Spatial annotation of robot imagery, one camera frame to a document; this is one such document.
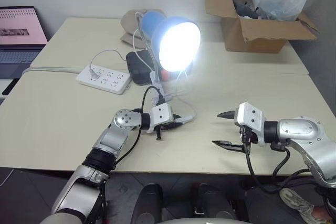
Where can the blue gooseneck desk lamp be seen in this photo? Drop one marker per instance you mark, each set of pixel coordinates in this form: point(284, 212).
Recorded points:
point(153, 26)

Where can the beige folded cloth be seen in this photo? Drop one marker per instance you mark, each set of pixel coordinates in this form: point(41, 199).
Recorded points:
point(128, 27)

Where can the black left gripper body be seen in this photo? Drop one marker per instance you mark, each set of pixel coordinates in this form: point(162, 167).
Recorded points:
point(159, 131)

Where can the dark items in box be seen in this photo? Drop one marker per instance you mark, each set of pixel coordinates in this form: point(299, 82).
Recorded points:
point(242, 6)

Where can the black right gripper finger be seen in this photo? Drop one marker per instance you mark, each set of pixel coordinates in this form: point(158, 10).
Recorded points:
point(228, 115)
point(228, 145)

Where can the black rectangular device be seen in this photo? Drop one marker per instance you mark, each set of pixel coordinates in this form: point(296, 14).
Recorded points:
point(136, 69)

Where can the silver robot torso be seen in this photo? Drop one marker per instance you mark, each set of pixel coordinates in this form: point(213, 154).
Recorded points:
point(197, 221)

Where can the grey white sneaker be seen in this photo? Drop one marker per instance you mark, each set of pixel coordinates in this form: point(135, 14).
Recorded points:
point(299, 203)

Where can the brown cardboard box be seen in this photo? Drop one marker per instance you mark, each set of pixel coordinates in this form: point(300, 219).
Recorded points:
point(258, 37)

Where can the small red object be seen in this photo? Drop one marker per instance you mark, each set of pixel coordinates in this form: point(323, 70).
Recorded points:
point(166, 75)

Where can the open laptop with pink screen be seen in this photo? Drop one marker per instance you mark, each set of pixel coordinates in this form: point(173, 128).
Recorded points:
point(15, 30)

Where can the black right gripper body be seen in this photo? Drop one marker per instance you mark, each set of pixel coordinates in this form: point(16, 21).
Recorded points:
point(248, 140)

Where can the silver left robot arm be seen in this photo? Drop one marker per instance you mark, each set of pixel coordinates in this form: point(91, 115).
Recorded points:
point(126, 119)

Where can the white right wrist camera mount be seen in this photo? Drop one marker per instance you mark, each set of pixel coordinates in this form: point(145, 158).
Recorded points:
point(249, 119)

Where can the white power strip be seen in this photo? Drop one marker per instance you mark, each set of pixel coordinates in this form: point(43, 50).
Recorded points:
point(110, 79)

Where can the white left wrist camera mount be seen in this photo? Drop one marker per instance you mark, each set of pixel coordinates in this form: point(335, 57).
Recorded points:
point(161, 115)

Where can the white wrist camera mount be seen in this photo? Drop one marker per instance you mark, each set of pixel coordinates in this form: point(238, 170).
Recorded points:
point(161, 115)
point(249, 119)

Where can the dark rounded shape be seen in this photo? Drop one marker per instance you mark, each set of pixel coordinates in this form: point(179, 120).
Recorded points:
point(148, 203)
point(215, 203)

